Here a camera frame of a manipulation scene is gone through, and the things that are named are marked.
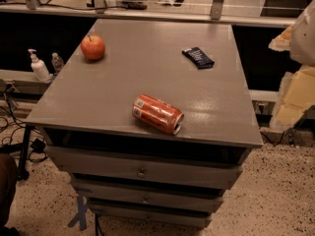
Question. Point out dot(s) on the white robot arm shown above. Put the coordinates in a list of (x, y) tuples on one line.
[(302, 48)]

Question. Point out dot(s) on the red apple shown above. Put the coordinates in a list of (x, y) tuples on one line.
[(93, 47)]

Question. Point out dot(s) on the red coke can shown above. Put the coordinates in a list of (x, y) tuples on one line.
[(158, 114)]

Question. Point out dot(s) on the metal railing frame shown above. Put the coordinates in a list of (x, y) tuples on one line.
[(279, 13)]

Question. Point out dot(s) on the grey drawer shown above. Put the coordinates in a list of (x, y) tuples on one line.
[(157, 214), (111, 192), (144, 168)]

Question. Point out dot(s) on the bottom grey drawer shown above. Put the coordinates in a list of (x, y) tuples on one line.
[(157, 214)]

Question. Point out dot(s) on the grey drawer cabinet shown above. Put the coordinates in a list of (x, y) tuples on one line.
[(156, 130)]

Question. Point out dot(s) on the white pump sanitizer bottle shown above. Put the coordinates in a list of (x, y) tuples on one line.
[(39, 67)]

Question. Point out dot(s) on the middle grey drawer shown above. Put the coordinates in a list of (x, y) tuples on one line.
[(111, 192)]

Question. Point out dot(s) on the brown object at edge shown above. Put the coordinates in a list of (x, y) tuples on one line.
[(8, 181)]

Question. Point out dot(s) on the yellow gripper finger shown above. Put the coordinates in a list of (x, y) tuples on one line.
[(295, 96), (282, 41)]

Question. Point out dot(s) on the dark blue rxbar wrapper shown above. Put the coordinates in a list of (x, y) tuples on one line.
[(198, 57)]

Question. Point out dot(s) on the top grey drawer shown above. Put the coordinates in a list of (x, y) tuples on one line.
[(144, 168)]

